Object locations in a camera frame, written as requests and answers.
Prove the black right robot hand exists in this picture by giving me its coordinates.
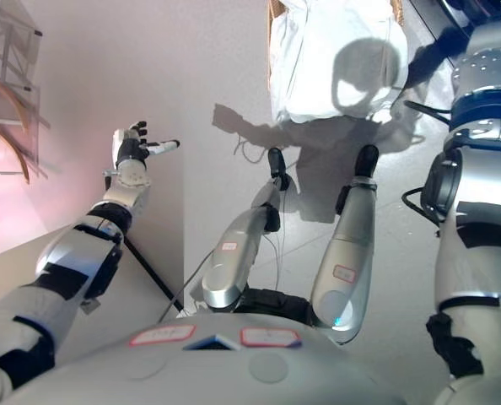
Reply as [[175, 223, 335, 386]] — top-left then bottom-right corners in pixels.
[[438, 0, 501, 54]]

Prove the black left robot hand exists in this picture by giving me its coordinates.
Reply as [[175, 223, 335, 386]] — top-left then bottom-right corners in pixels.
[[112, 121, 180, 170]]

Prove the silver left robot leg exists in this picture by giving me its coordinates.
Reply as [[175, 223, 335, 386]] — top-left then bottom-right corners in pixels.
[[200, 147, 294, 314]]

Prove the silver robot leg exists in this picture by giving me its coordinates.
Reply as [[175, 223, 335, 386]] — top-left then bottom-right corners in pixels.
[[308, 144, 380, 343], [200, 147, 294, 314]]

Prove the white clothing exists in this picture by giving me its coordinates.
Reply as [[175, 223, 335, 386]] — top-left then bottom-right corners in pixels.
[[268, 0, 458, 127]]

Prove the grey robot torso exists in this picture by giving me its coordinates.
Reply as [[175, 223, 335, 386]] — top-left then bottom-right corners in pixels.
[[0, 310, 450, 405]]

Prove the silver right robot leg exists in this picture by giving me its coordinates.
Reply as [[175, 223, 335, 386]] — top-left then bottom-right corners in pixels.
[[308, 144, 380, 343]]

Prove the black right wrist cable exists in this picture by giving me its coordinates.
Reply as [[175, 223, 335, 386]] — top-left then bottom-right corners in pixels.
[[401, 99, 454, 227]]

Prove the metal and wood frame furniture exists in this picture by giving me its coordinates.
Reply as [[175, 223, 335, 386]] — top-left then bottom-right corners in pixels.
[[0, 0, 62, 186]]

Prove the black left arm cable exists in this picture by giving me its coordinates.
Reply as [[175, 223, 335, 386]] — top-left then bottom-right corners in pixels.
[[122, 235, 185, 316]]

